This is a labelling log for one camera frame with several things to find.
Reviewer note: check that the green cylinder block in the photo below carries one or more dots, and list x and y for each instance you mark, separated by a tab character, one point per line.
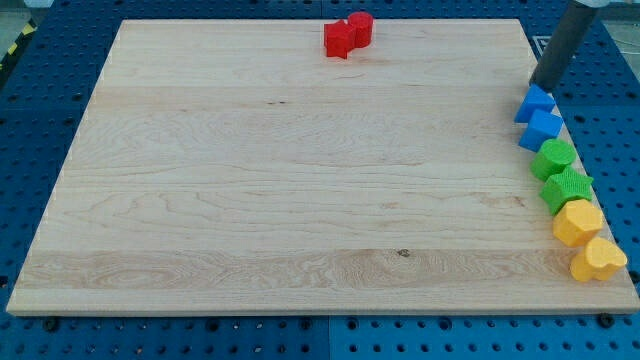
553	156

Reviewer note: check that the light wooden board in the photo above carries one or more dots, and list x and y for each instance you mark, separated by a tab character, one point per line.
231	168

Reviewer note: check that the green star block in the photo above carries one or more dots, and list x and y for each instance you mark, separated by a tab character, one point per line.
568	185

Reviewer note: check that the red star block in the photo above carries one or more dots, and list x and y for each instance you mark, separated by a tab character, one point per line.
339	39

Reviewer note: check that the blue triangle block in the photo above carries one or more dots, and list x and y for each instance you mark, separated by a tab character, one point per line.
535	99

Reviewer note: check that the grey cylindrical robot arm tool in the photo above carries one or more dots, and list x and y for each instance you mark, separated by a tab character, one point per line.
564	42

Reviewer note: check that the yellow hexagon block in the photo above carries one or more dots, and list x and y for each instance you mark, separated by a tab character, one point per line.
577	222

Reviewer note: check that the yellow heart block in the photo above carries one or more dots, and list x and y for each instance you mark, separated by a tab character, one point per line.
600	259

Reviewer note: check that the red cylinder block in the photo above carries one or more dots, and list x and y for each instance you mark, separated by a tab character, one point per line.
363	23

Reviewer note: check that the blue cube block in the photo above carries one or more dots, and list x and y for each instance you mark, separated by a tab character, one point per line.
542	126

